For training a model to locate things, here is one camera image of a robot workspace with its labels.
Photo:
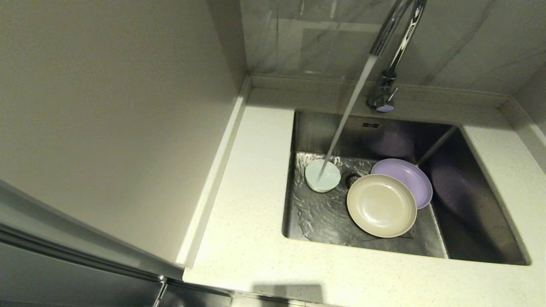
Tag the stainless steel sink basin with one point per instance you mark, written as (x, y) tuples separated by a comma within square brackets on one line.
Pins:
[(320, 221)]

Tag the tall beige cabinet side panel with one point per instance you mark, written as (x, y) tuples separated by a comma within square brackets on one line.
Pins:
[(106, 128)]

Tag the metal door trim strip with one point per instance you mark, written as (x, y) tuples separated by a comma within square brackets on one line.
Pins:
[(85, 259)]

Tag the grey glossy cabinet door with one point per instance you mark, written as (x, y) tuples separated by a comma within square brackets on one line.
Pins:
[(64, 285)]

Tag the metal sink drain strainer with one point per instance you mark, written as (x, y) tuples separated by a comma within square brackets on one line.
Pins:
[(352, 178)]

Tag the purple plastic plate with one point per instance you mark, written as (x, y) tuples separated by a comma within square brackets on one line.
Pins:
[(413, 172)]

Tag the small white bowl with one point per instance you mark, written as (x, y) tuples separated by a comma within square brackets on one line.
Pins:
[(313, 177)]

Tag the chrome kitchen faucet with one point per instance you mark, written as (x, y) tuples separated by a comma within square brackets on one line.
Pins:
[(383, 96)]

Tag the white edge trim strip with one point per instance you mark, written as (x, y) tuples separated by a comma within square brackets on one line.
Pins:
[(213, 179)]

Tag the beige plastic plate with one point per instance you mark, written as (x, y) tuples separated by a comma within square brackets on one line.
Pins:
[(381, 205)]

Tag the running water stream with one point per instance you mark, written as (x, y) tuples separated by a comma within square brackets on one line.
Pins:
[(349, 111)]

